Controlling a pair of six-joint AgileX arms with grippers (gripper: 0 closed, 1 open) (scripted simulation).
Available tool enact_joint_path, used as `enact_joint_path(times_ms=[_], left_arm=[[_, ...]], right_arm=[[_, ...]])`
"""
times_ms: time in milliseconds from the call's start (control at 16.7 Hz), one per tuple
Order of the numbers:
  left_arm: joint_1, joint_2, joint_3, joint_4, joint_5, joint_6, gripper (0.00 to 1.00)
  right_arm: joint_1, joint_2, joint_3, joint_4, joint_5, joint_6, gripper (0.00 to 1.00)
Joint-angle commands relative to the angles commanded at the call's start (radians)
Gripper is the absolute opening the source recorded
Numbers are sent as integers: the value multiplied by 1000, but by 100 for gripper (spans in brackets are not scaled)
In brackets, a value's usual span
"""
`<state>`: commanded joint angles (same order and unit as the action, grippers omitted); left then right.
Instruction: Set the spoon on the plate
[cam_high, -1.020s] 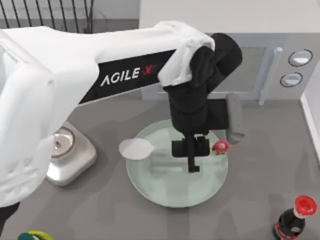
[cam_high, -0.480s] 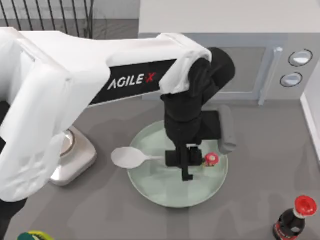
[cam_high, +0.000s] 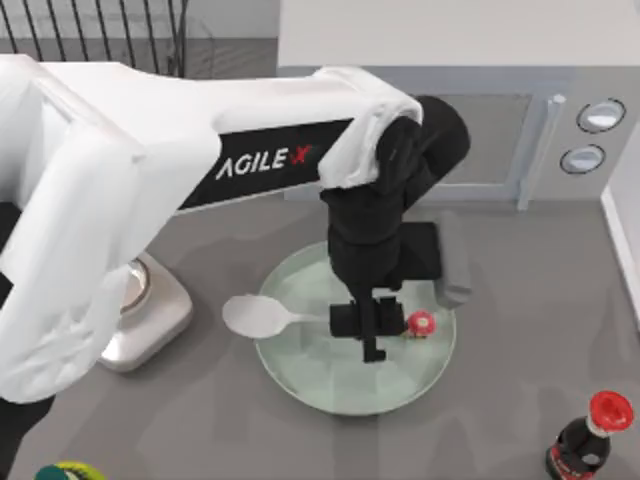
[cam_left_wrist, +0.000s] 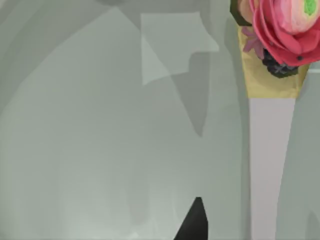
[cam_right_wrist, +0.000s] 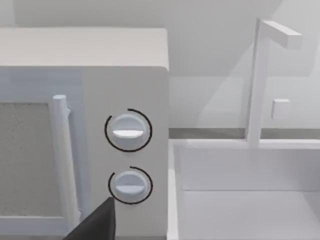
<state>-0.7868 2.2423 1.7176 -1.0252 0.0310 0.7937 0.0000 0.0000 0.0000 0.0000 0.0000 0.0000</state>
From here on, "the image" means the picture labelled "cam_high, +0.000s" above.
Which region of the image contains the dark bottle with red cap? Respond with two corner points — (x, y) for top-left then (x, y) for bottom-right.
(544, 390), (634, 480)

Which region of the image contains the round pale green glass plate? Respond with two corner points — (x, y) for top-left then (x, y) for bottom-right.
(254, 239), (458, 418)

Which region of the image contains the white spoon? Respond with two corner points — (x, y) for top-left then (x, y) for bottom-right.
(221, 294), (333, 341)

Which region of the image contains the small red mushroom toy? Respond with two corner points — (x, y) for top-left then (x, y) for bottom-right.
(404, 310), (438, 342)

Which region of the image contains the black metal railing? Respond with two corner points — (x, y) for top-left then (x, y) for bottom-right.
(0, 0), (192, 77)

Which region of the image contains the white kitchen scale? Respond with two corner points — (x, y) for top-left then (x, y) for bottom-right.
(96, 251), (194, 374)

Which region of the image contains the pale microwave oven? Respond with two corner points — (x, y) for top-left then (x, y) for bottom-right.
(277, 0), (640, 212)

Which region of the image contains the round microwave knob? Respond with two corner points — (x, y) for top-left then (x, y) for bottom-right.
(559, 144), (608, 176)
(575, 97), (628, 134)

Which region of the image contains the green and yellow round object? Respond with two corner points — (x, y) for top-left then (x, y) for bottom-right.
(33, 460), (107, 480)

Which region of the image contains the pale microwave door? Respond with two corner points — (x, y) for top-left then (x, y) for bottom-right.
(282, 69), (549, 202)

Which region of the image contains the pale microwave door handle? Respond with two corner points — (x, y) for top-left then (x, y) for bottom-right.
(516, 93), (567, 212)

